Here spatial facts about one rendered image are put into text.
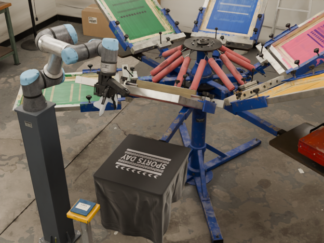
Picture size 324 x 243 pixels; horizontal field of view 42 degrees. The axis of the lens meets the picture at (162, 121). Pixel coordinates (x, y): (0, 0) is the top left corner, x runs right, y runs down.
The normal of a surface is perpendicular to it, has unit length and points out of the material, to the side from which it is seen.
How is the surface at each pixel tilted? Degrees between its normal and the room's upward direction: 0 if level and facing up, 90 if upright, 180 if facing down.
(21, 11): 90
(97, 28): 91
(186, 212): 0
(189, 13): 90
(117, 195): 92
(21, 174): 0
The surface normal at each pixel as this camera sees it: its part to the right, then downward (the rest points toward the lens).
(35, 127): -0.48, 0.47
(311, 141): 0.00, -0.85
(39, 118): 0.88, 0.25
